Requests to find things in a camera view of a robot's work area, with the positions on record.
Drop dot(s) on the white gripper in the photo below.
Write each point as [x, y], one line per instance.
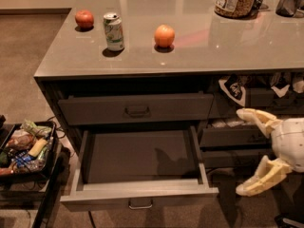
[291, 143]

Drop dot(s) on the grey drawer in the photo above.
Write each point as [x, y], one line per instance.
[136, 108]
[235, 158]
[232, 136]
[259, 98]
[139, 170]

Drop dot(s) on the white napkin in drawer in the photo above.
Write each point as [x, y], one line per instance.
[280, 83]

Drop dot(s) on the black white snack bag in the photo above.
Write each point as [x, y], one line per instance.
[234, 87]

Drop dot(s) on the dark glass container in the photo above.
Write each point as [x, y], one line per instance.
[289, 8]

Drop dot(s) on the large snack jar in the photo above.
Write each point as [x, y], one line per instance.
[233, 8]

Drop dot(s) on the orange fruit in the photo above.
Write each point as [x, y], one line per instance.
[164, 36]

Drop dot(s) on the grey counter cabinet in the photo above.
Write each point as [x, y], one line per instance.
[206, 47]

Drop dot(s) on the green white soda can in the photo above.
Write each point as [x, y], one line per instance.
[113, 31]

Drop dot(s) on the red apple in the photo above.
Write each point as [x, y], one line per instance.
[84, 19]

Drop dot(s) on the black tray of snacks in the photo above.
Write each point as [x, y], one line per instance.
[27, 150]

